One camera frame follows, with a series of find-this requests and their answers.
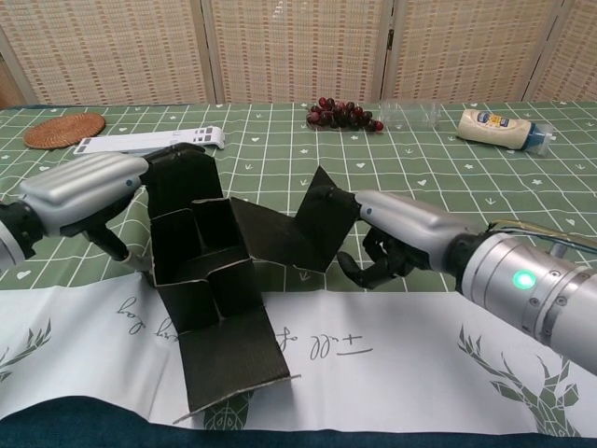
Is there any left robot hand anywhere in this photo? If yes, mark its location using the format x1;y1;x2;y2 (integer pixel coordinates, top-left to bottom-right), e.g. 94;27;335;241
21;143;206;281

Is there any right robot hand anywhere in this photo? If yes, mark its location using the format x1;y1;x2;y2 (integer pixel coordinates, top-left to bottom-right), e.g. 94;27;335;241
319;185;473;289

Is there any black cardboard box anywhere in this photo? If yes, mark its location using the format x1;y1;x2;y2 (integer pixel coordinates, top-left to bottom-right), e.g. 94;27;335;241
144;143;363;425

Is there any round woven rattan coaster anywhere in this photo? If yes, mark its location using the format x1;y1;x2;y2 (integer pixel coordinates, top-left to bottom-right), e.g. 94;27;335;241
23;112;106;149

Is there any white folding laptop stand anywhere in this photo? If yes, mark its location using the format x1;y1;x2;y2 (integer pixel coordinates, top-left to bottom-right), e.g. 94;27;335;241
74;126;226;156

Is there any green checked deer tablecloth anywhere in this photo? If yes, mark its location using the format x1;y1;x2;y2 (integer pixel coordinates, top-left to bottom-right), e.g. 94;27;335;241
0;101;597;433

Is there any mayonnaise squeeze bottle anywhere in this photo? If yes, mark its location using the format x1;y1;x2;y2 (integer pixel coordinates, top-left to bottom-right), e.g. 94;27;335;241
455;109;557;158

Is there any bunch of red grapes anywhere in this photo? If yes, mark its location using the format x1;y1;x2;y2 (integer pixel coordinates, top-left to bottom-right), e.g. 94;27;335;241
306;96;385;134

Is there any woven bamboo screen panel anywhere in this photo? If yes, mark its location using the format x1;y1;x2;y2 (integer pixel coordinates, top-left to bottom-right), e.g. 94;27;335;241
384;0;561;104
529;0;597;104
0;0;220;106
202;0;397;105

